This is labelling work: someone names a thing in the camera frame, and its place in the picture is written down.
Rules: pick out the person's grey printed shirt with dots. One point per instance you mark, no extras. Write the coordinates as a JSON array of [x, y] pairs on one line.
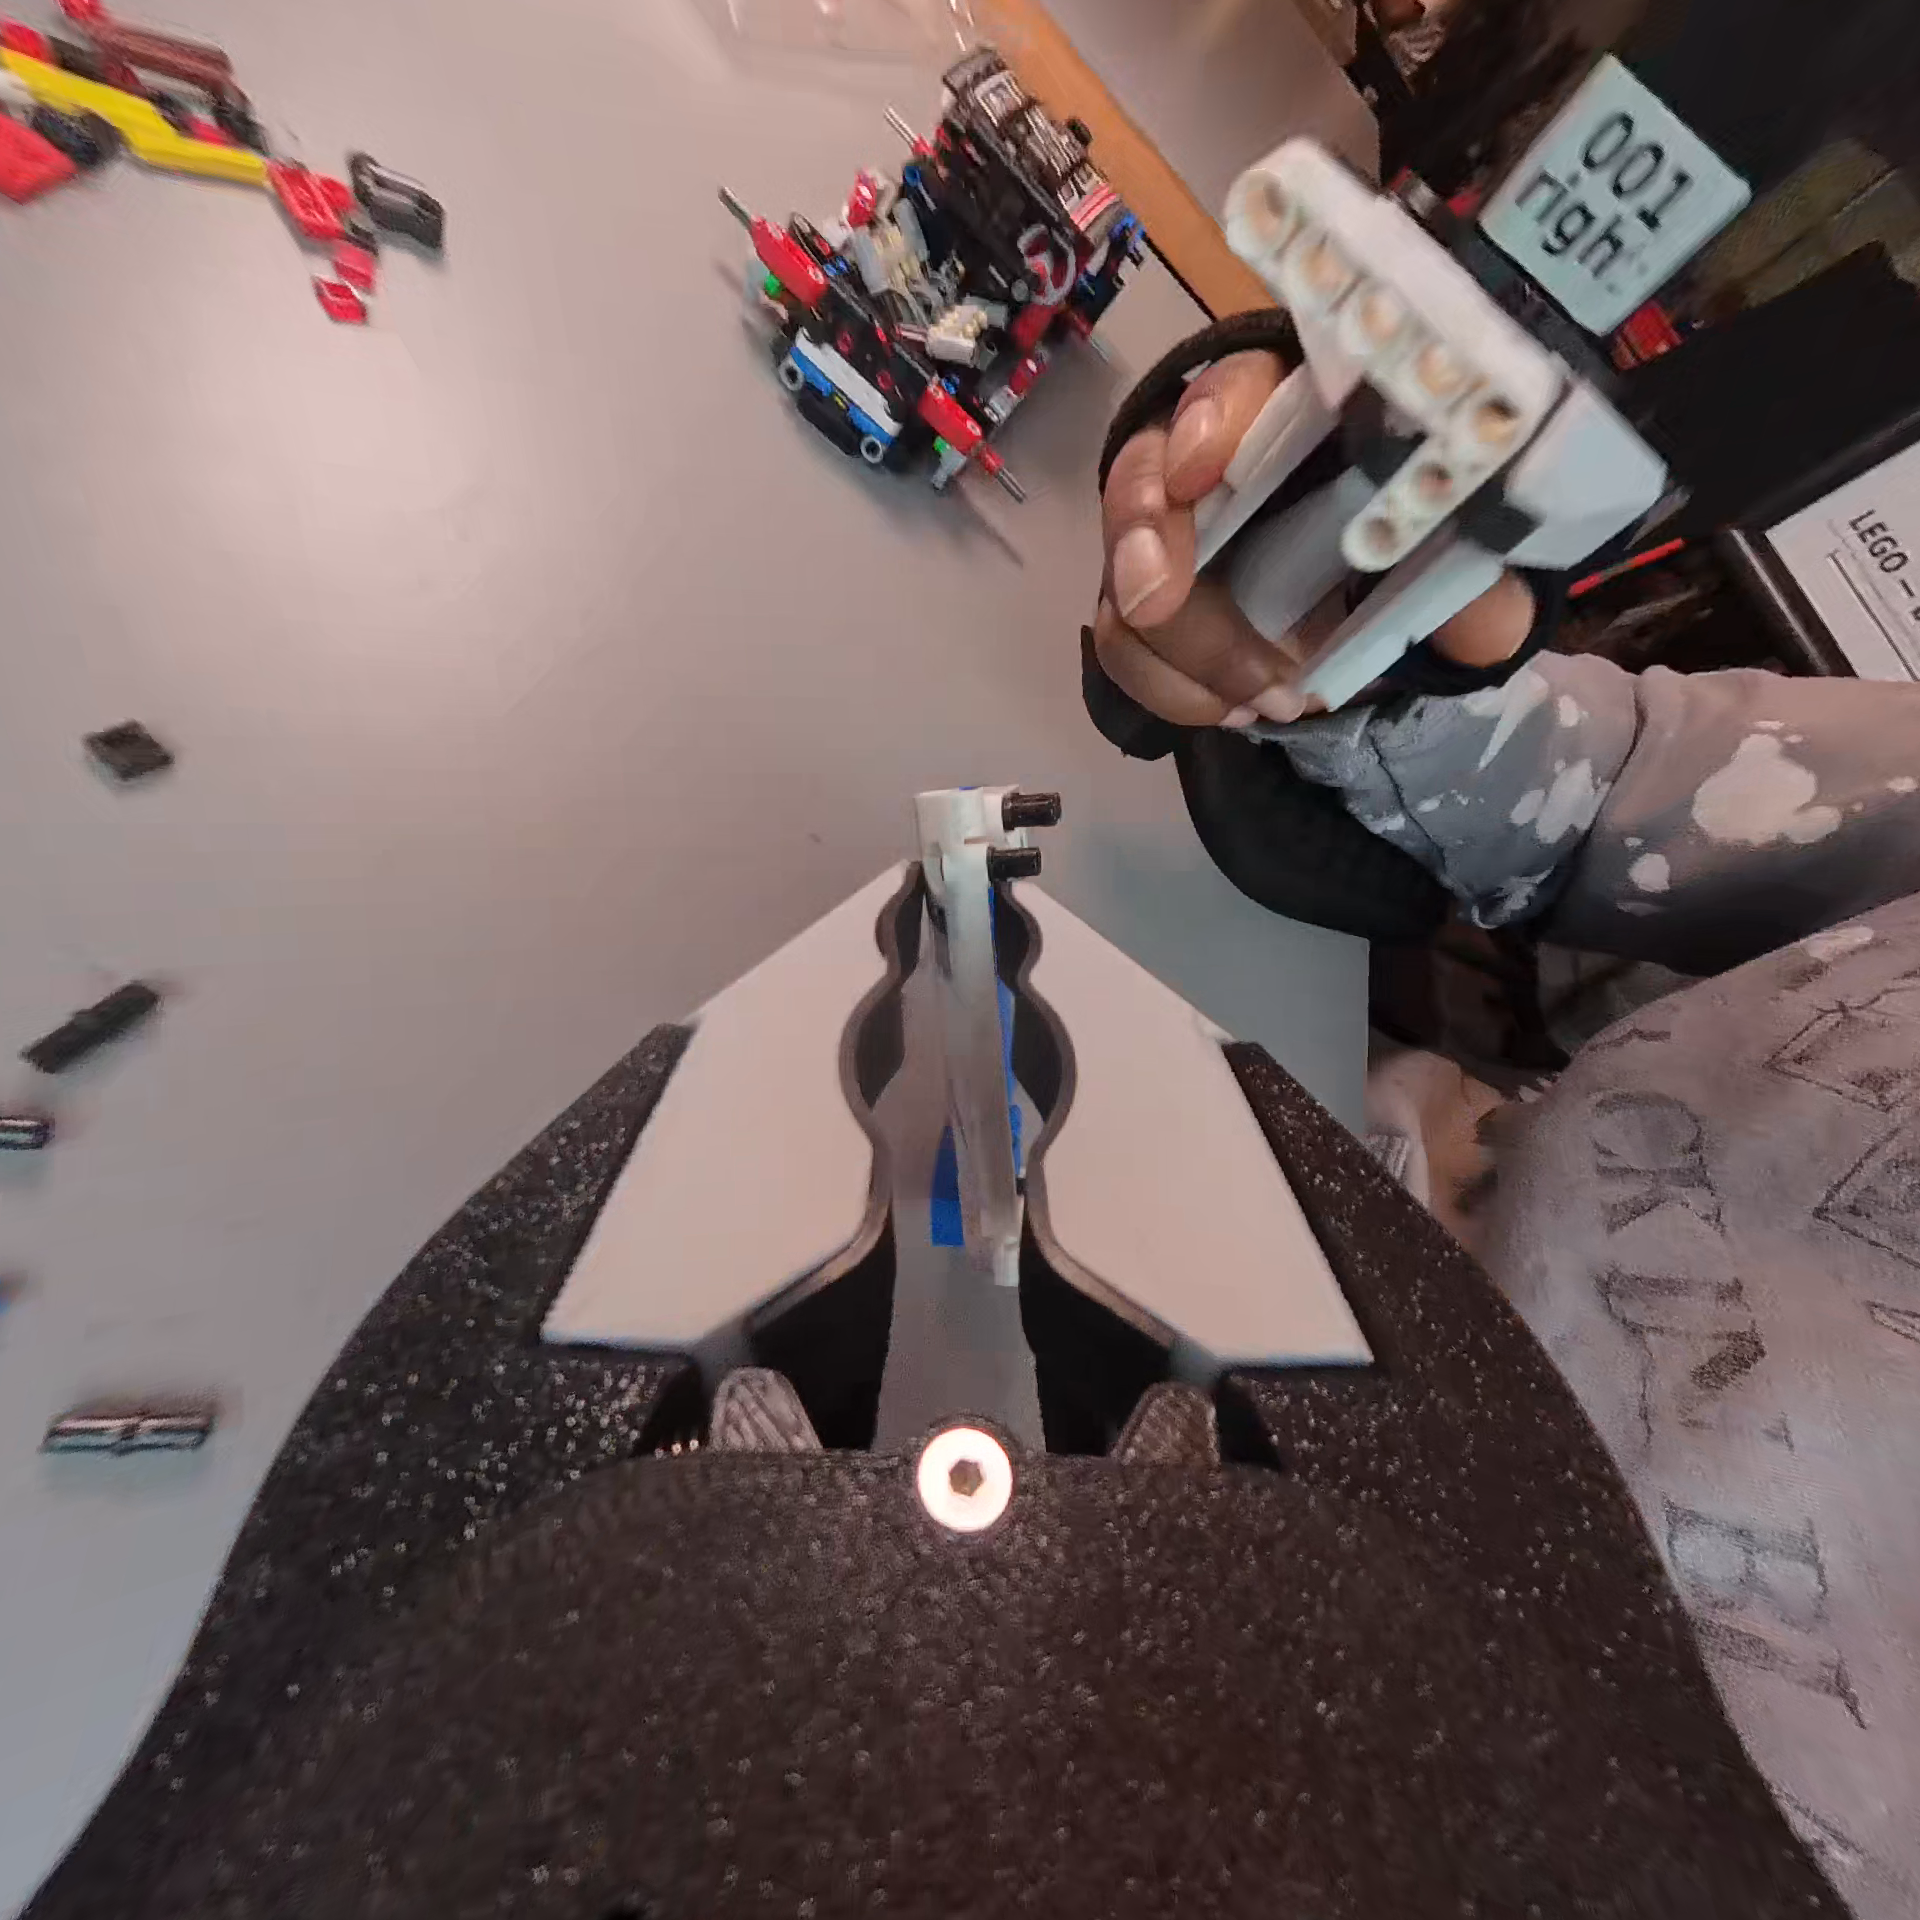
[[1724, 1350]]

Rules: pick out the wooden strip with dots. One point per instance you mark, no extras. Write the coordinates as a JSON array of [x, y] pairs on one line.
[[1142, 150]]

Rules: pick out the person's right forearm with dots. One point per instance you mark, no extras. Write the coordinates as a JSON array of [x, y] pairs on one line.
[[1652, 809]]

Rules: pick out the grey desk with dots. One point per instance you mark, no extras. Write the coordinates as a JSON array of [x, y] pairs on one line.
[[450, 600]]

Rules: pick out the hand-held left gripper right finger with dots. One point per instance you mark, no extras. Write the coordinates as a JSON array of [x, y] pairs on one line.
[[1184, 1200]]

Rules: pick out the dark grey brick connector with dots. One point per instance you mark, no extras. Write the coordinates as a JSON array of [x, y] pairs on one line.
[[128, 1429]]

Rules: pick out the black curved brick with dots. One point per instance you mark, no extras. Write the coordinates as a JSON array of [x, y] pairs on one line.
[[399, 202]]

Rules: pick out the white angled brick beam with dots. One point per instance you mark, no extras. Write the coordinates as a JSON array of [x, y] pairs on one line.
[[1350, 270]]

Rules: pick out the dark grey brick pin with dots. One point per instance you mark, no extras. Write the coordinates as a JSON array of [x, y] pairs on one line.
[[23, 1133]]

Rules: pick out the small red brick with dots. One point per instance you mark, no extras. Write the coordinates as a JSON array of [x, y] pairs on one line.
[[341, 301], [356, 263]]

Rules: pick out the black brick connector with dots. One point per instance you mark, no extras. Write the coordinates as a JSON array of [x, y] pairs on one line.
[[93, 1027]]

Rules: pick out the white and blue brick assembly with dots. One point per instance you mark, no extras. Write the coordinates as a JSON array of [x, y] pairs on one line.
[[953, 839]]

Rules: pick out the grey table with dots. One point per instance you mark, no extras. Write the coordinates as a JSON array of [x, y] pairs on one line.
[[1231, 77]]

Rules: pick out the red flat brick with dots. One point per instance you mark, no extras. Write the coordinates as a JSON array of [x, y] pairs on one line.
[[312, 197]]

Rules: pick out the partly built brick toy car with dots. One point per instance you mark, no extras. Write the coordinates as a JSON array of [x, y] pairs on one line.
[[932, 301]]

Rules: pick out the red wedge brick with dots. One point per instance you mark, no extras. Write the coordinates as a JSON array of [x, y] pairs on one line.
[[33, 159]]

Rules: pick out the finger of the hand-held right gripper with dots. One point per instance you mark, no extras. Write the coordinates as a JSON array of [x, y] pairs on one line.
[[1276, 451], [1605, 481]]

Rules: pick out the dark red brick piece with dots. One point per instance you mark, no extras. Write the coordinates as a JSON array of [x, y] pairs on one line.
[[149, 45]]

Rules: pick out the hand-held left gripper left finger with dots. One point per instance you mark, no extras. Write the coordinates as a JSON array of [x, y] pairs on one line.
[[704, 1185]]

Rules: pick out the small black flat brick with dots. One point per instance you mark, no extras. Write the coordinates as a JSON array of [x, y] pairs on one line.
[[128, 751]]

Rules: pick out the person's right hand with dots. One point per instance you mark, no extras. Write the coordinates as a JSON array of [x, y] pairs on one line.
[[1154, 629]]

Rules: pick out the black-framed marker sign board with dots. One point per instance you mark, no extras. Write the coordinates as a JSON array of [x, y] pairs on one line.
[[1876, 569]]

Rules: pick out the yellow brick beam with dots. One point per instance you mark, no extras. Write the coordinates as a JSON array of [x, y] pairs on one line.
[[136, 128]]

